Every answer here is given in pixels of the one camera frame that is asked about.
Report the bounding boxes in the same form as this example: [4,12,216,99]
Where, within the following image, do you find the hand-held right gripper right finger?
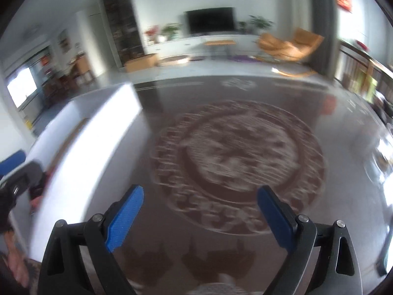
[257,185,363,295]

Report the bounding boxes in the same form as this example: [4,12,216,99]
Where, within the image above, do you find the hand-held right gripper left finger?
[37,184,145,295]

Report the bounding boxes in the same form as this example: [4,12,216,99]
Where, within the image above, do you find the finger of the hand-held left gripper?
[0,150,27,176]
[0,160,46,200]

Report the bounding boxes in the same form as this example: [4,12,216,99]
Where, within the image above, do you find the white low table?
[18,83,143,262]

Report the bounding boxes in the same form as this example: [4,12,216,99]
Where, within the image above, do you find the person's left forearm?
[4,232,31,286]

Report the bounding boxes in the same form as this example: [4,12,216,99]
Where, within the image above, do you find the dark patterned glass desktop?
[31,75,393,295]

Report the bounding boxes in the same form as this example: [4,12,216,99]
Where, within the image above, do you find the orange lounge chair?
[257,28,325,76]

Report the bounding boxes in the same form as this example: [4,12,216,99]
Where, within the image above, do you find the wooden slatted chair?
[336,40,372,96]

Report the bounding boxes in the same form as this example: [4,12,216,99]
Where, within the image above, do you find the dark tall bookshelf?
[100,0,145,66]

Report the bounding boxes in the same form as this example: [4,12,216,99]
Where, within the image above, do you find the orange bench black legs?
[204,39,237,59]

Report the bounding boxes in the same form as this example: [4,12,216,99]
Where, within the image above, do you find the red flower arrangement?
[144,26,160,45]

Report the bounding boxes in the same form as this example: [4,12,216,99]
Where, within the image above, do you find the white low television cabinet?
[144,34,261,57]

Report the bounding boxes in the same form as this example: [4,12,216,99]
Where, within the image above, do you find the leafy potted plant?
[161,23,182,41]

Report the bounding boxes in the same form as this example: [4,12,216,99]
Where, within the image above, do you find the large green potted plant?
[249,15,274,34]

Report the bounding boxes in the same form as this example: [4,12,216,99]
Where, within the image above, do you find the grey curtain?
[319,0,338,77]

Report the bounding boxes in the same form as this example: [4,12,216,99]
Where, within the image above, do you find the black television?
[184,7,236,34]

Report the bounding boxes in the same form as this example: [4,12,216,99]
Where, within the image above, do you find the white standing air conditioner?
[289,0,312,37]

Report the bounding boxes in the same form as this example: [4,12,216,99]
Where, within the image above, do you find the framed wall picture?
[58,30,70,54]

